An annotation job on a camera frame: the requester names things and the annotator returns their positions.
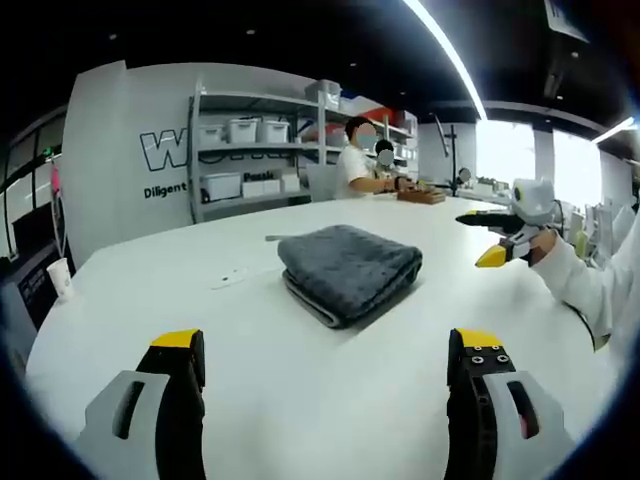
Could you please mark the grey towel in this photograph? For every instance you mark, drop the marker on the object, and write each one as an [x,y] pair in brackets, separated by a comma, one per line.
[350,270]

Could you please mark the wooden tray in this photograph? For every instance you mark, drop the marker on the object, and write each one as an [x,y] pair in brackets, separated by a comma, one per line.
[421,195]

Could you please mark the white storage bin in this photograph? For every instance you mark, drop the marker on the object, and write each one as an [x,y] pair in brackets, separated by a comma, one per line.
[243,130]
[211,135]
[274,131]
[221,186]

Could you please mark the person's right hand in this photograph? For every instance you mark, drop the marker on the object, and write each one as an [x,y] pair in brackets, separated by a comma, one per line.
[542,246]

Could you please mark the pink hanging item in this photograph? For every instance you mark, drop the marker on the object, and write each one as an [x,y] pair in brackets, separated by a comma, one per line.
[55,181]

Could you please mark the white paper cup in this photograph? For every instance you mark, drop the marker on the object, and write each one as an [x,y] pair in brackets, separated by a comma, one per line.
[61,281]

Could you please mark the black stand with round lamp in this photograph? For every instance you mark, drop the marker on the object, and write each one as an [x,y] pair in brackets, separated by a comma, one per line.
[452,155]

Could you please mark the grey metal shelving unit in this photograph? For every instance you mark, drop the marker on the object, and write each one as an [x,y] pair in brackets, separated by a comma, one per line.
[280,150]

